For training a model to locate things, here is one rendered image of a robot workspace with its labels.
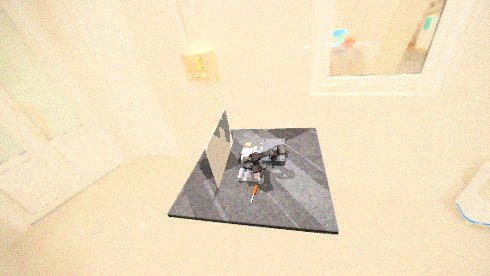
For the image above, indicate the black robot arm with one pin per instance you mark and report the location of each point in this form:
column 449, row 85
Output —
column 273, row 155

